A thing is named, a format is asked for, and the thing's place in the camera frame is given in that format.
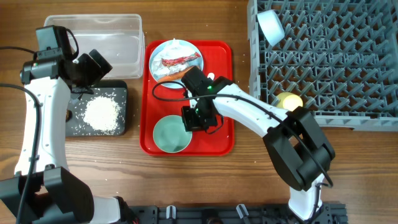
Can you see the grey dishwasher rack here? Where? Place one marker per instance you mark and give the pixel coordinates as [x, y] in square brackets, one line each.
[339, 56]

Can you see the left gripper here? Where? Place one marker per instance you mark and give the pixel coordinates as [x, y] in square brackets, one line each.
[97, 72]

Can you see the white plastic spoon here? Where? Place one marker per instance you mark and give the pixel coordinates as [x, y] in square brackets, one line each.
[211, 75]

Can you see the mint green bowl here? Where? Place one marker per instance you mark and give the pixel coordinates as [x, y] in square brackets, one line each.
[170, 135]

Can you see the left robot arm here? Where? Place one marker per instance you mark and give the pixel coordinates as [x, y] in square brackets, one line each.
[42, 189]

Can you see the brown food scrap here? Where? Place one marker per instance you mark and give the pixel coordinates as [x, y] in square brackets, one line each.
[68, 115]

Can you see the large light blue plate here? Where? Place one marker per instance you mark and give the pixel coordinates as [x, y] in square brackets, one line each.
[199, 62]

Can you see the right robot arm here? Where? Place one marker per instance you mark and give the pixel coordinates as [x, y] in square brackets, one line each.
[296, 144]

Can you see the clear plastic bin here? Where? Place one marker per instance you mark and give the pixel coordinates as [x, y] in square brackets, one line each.
[119, 38]

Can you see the red snack wrapper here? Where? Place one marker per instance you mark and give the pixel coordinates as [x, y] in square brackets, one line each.
[180, 60]

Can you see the small light blue bowl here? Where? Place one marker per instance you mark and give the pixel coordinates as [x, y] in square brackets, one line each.
[271, 27]

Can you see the white rice pile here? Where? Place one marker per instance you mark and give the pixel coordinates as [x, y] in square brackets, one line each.
[102, 114]

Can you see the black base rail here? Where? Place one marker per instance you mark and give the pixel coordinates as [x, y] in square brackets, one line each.
[328, 213]

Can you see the yellow plastic cup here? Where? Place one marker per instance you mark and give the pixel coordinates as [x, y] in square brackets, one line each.
[289, 101]

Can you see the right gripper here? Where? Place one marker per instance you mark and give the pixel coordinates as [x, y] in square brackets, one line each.
[191, 124]

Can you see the orange carrot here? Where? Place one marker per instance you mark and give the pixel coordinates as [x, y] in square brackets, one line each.
[171, 74]

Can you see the white crumpled tissue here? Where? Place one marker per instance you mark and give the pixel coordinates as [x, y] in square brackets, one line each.
[172, 50]

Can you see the black tray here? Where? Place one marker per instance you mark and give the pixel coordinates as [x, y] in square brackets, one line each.
[115, 89]

